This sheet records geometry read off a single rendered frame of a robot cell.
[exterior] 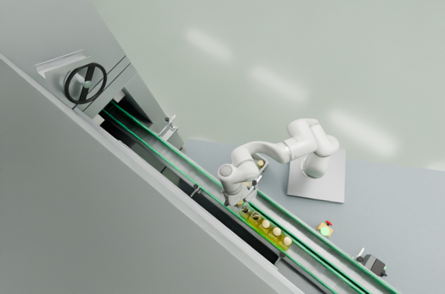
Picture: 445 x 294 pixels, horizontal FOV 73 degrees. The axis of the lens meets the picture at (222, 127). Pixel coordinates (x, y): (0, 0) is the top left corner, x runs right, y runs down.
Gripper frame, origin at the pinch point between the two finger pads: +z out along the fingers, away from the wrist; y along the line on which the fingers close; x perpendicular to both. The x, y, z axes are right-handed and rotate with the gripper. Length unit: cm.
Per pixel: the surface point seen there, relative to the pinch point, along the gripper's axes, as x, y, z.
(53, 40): 69, -26, -69
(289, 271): -28, 3, 42
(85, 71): 74, -24, -47
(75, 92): 72, -33, -42
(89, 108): 76, -33, -27
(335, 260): -37, 24, 43
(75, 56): 72, -23, -57
